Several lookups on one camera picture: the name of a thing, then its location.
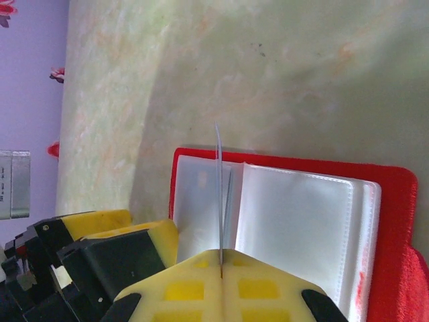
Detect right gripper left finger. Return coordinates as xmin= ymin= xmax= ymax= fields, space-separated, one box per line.
xmin=99 ymin=248 xmax=224 ymax=322

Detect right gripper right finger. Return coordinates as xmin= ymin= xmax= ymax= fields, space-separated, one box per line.
xmin=221 ymin=248 xmax=350 ymax=322

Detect teal credit card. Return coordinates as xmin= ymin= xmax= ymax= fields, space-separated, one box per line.
xmin=213 ymin=121 xmax=227 ymax=270

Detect red card holder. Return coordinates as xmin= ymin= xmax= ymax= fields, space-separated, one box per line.
xmin=168 ymin=147 xmax=429 ymax=322

